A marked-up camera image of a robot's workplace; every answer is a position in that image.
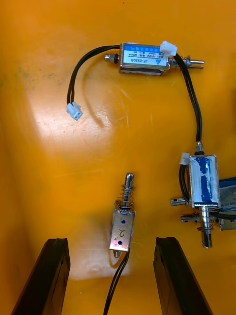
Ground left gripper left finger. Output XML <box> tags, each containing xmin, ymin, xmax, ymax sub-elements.
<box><xmin>11</xmin><ymin>237</ymin><xmax>71</xmax><ymax>315</ymax></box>

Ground pile of metal solenoids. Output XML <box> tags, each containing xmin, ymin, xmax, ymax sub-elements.
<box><xmin>66</xmin><ymin>40</ymin><xmax>236</xmax><ymax>249</ymax></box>

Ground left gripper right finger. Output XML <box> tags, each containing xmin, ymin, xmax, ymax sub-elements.
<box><xmin>153</xmin><ymin>236</ymin><xmax>213</xmax><ymax>315</ymax></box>

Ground small metal solenoid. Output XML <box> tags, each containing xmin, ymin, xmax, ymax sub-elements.
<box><xmin>103</xmin><ymin>173</ymin><xmax>136</xmax><ymax>315</ymax></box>

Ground yellow-orange plastic bin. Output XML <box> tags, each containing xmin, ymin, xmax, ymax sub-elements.
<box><xmin>0</xmin><ymin>0</ymin><xmax>236</xmax><ymax>315</ymax></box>

